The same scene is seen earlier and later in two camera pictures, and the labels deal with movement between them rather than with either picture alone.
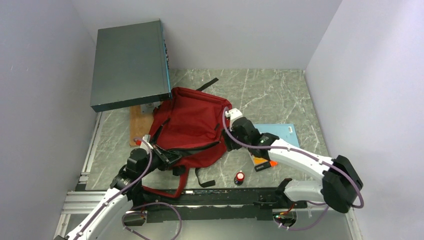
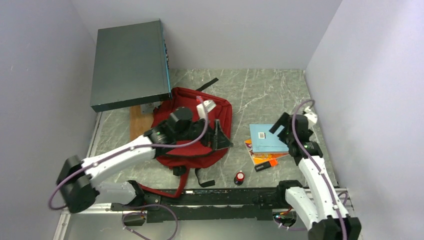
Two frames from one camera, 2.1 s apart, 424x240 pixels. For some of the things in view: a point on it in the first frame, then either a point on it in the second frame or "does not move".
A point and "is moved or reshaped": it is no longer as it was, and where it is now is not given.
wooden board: (139, 124) does not move
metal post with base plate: (149, 108) does not move
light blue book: (286, 132) is moved or reshaped
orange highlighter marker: (262, 166) does not move
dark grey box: (130, 66) does not move
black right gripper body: (235, 145) to (285, 135)
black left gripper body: (159, 160) to (208, 139)
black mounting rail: (222, 204) does not move
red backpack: (193, 123) does not move
